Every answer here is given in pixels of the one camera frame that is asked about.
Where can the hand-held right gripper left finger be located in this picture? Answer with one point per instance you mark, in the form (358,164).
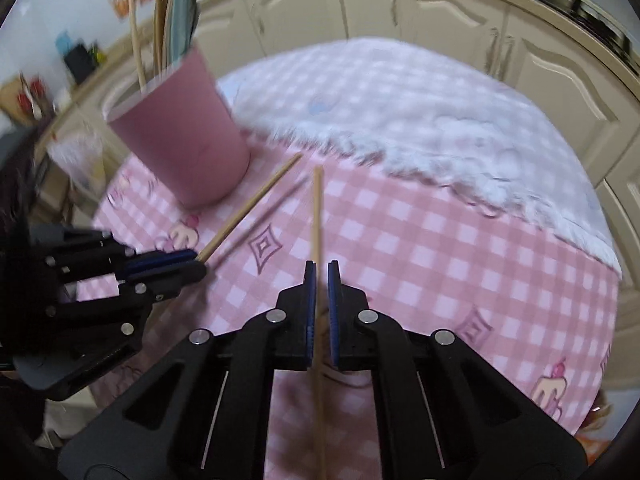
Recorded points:
(310,310)

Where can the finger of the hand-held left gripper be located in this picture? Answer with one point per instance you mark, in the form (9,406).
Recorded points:
(170,280)
(160,259)

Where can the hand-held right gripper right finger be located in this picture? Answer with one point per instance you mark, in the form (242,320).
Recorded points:
(334,310)

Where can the pink cup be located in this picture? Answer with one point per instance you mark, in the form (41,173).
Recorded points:
(190,135)

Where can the pink checked tablecloth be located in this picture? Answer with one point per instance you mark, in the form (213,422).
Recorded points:
(400,260)

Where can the plastic bag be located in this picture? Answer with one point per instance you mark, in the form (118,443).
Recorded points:
(75,155)

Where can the red kitchen tool rack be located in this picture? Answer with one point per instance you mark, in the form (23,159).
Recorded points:
(32,97)

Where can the white checked fringed towel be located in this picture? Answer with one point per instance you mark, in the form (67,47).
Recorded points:
(400,110)

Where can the black knife block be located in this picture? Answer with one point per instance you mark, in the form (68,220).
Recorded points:
(80,64)

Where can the wooden cutting board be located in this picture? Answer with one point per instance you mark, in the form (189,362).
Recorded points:
(12,97)

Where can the blue box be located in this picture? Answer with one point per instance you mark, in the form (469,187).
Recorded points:
(64,44)

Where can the yellow snack box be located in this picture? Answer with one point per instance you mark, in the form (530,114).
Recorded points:
(121,2)

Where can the orange bag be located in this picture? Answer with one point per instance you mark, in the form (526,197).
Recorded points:
(597,425)

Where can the cream kitchen base cabinets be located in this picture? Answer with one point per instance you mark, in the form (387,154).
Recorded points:
(450,10)

